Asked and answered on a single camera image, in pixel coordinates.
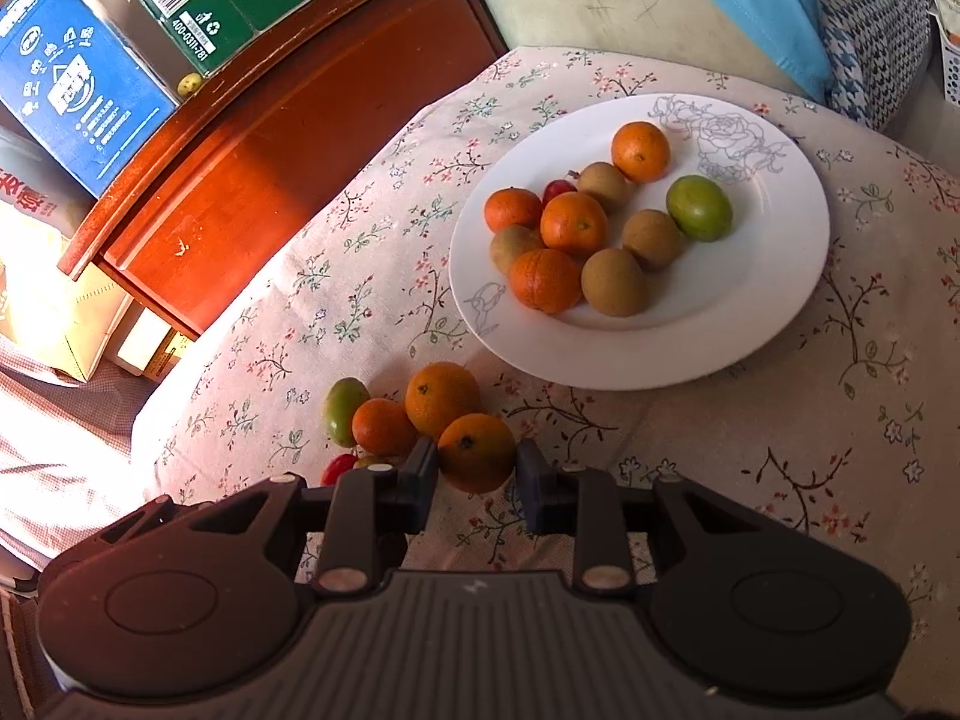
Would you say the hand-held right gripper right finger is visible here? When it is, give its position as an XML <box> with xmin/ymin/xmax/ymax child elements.
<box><xmin>516</xmin><ymin>439</ymin><xmax>815</xmax><ymax>602</ymax></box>

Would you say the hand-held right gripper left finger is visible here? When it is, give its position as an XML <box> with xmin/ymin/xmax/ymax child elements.
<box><xmin>96</xmin><ymin>435</ymin><xmax>440</xmax><ymax>602</ymax></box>

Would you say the orange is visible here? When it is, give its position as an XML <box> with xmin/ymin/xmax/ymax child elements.
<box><xmin>540</xmin><ymin>191</ymin><xmax>608</xmax><ymax>254</ymax></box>
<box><xmin>484</xmin><ymin>187</ymin><xmax>543</xmax><ymax>233</ymax></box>
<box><xmin>352</xmin><ymin>398</ymin><xmax>418</xmax><ymax>457</ymax></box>
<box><xmin>611</xmin><ymin>121</ymin><xmax>671</xmax><ymax>184</ymax></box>
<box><xmin>510</xmin><ymin>248</ymin><xmax>584</xmax><ymax>314</ymax></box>
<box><xmin>438</xmin><ymin>413</ymin><xmax>518</xmax><ymax>494</ymax></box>
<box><xmin>405</xmin><ymin>361</ymin><xmax>482</xmax><ymax>440</ymax></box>

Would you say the brown kiwi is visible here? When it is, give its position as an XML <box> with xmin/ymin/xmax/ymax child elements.
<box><xmin>581</xmin><ymin>247</ymin><xmax>650</xmax><ymax>317</ymax></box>
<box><xmin>622</xmin><ymin>209</ymin><xmax>685</xmax><ymax>271</ymax></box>
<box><xmin>490</xmin><ymin>225</ymin><xmax>545</xmax><ymax>276</ymax></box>
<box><xmin>576</xmin><ymin>162</ymin><xmax>631</xmax><ymax>212</ymax></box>

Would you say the white plate with line drawings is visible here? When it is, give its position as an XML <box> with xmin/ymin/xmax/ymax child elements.
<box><xmin>448</xmin><ymin>94</ymin><xmax>830</xmax><ymax>392</ymax></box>

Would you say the small white box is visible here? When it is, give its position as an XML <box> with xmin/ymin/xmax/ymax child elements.
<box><xmin>105</xmin><ymin>300</ymin><xmax>200</xmax><ymax>380</ymax></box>

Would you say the red-brown wooden cabinet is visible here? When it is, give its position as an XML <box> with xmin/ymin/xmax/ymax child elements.
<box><xmin>58</xmin><ymin>0</ymin><xmax>509</xmax><ymax>338</ymax></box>

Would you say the plain cardboard box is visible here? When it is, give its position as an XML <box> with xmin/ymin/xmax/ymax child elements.
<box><xmin>0</xmin><ymin>240</ymin><xmax>136</xmax><ymax>383</ymax></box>

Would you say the pink checked cloth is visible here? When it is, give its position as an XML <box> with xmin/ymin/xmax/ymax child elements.
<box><xmin>0</xmin><ymin>330</ymin><xmax>173</xmax><ymax>571</ymax></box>

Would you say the pale green cushion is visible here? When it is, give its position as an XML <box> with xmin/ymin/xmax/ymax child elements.
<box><xmin>465</xmin><ymin>0</ymin><xmax>826</xmax><ymax>102</ymax></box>

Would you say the white sack with red print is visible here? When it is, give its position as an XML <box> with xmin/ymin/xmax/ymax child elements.
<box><xmin>0</xmin><ymin>124</ymin><xmax>98</xmax><ymax>237</ymax></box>

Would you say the blue cardboard box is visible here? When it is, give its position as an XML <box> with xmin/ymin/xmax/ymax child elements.
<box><xmin>0</xmin><ymin>0</ymin><xmax>181</xmax><ymax>198</ymax></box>

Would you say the blue houndstooth cloth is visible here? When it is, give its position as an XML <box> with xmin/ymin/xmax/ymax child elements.
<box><xmin>806</xmin><ymin>0</ymin><xmax>960</xmax><ymax>132</ymax></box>

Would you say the white plastic basket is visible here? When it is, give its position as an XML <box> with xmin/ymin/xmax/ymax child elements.
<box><xmin>937</xmin><ymin>30</ymin><xmax>960</xmax><ymax>102</ymax></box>

